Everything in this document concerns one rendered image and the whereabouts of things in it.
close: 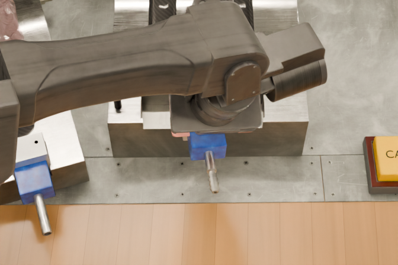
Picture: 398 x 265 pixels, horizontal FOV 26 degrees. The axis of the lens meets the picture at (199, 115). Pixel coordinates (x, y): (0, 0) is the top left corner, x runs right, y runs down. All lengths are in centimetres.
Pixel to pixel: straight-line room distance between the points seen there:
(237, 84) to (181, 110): 16
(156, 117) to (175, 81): 37
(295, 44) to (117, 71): 20
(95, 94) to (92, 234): 42
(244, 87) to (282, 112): 31
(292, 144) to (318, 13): 26
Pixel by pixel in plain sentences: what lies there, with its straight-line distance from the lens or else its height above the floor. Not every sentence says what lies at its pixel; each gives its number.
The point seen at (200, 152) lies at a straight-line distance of 103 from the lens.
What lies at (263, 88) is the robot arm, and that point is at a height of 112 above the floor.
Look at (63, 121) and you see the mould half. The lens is 117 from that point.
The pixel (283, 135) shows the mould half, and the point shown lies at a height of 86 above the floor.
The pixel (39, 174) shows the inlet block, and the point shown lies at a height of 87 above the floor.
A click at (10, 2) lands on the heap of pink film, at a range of 124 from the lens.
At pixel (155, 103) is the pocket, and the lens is 116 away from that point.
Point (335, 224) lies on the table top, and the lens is 116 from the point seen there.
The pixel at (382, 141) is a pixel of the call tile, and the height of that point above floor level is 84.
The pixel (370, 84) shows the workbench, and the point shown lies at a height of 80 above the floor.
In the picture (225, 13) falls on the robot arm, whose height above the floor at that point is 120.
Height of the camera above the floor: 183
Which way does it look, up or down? 57 degrees down
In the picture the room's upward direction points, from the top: straight up
